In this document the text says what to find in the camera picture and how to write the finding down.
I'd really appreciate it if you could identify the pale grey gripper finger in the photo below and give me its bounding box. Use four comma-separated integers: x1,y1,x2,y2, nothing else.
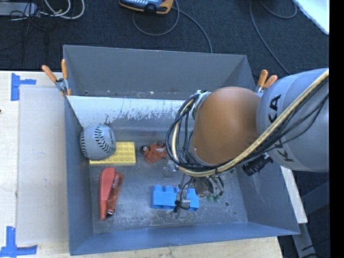
175,190,192,219
163,159,178,179

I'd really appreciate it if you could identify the blue building block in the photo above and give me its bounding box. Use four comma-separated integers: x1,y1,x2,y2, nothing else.
150,184,200,212

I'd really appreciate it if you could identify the red-brown toy with black wheel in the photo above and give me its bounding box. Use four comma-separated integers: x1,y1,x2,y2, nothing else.
140,141,169,164

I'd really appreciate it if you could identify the grey metal bin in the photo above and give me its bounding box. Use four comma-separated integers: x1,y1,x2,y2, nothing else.
62,45,301,256

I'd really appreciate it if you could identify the yellow studded flat plate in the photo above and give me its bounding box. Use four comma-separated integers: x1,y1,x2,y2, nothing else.
89,141,137,167

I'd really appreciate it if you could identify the red stapler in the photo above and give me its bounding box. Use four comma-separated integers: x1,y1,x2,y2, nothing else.
98,167,125,220

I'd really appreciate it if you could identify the grey ball with black stitching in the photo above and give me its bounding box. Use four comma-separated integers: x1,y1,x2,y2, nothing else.
79,123,117,161

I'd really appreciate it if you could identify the pale flat board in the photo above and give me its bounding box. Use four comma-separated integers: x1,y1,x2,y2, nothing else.
15,85,309,248

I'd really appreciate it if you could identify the black cylinder on white bracket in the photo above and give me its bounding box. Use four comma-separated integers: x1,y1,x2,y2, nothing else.
241,153,274,177

